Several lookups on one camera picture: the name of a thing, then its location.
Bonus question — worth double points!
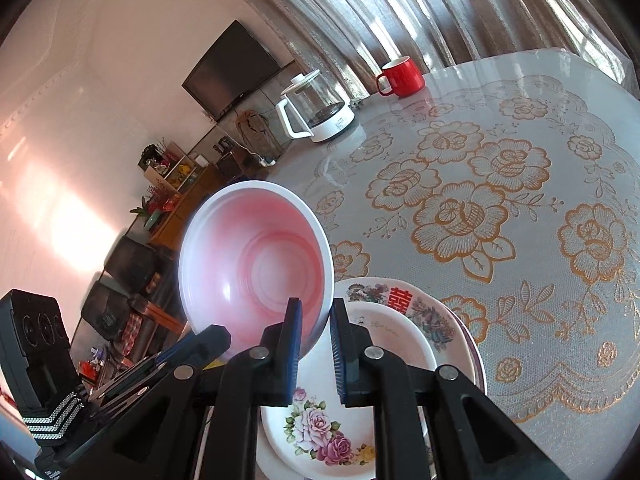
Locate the black sofa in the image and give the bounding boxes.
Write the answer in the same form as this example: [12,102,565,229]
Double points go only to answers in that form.
[80,234,176,346]

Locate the white rose print plate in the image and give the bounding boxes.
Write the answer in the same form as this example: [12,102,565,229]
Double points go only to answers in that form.
[260,301,438,480]

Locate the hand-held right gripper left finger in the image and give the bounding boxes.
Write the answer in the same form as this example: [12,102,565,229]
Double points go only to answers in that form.
[62,298,304,480]

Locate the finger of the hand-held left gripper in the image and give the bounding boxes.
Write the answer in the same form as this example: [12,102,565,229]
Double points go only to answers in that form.
[85,357,173,411]
[152,325,232,370]

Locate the red mug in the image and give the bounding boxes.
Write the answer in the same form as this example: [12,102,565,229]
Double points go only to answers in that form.
[375,56,426,98]

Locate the red and white bowl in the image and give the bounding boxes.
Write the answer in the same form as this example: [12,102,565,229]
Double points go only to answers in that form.
[178,181,335,365]

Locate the wooden desk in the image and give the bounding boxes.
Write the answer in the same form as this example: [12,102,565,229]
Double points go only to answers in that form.
[147,162,226,251]

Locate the grey sheer curtain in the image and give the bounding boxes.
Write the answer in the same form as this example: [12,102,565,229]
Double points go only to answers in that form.
[200,0,636,101]

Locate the white lace tablecloth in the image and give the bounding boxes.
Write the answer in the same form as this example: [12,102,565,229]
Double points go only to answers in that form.
[260,47,640,480]

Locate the white plate red print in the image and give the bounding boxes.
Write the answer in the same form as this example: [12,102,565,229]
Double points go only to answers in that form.
[332,277,463,376]

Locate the white glass electric kettle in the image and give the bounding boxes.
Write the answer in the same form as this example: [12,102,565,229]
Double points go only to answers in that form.
[275,70,357,143]

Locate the wooden chair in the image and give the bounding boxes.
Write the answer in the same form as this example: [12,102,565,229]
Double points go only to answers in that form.
[235,110,281,158]

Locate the green tray with red decor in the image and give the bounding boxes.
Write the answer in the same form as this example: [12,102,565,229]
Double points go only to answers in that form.
[130,185,171,231]

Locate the flower bunch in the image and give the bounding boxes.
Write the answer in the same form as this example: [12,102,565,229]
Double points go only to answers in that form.
[139,137,171,171]

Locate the black wall television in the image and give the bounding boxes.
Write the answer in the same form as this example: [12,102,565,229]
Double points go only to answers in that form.
[181,20,282,122]

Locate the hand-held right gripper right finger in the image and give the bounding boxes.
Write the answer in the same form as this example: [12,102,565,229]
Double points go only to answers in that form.
[328,298,571,480]

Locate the wooden desk shelf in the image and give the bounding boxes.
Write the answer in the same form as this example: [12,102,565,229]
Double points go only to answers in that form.
[145,142,208,196]

